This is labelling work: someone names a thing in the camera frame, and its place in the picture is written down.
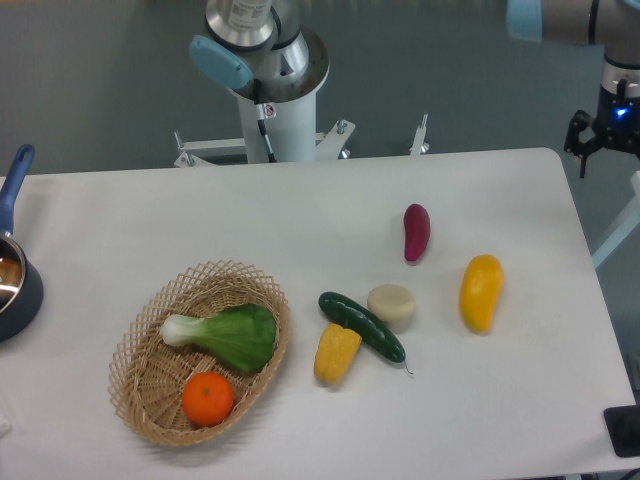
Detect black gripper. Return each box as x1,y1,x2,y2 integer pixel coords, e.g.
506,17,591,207
564,79,639,178

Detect yellow mango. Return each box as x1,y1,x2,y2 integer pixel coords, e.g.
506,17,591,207
459,254,505,334

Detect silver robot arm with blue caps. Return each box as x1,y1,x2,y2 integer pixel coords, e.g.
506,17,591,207
189,1,639,163

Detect purple sweet potato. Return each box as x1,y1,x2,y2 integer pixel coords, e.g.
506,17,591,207
403,204,431,263

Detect beige round cake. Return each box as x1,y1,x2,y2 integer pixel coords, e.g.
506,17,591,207
367,284,416,333

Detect black device at table edge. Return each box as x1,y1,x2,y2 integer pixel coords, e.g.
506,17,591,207
603,405,639,458

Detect dark green cucumber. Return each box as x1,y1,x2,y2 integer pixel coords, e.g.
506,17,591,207
318,291,412,374

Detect yellow bell pepper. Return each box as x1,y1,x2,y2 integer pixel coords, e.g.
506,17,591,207
314,323,362,385

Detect green bok choy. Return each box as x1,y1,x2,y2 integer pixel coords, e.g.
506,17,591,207
160,304,277,373

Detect woven wicker basket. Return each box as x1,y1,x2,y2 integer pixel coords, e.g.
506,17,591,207
109,260,291,447

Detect orange fruit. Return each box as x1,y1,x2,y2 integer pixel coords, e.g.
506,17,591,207
182,372,234,427

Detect dark blue saucepan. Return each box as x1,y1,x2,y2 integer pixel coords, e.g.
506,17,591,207
1,144,44,342

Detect white metal frame leg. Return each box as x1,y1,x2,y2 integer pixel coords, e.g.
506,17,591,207
591,171,639,269

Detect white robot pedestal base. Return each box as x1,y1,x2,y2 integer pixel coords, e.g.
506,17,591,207
172,25,431,169

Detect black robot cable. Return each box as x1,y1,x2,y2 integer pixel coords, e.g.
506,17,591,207
252,78,278,164

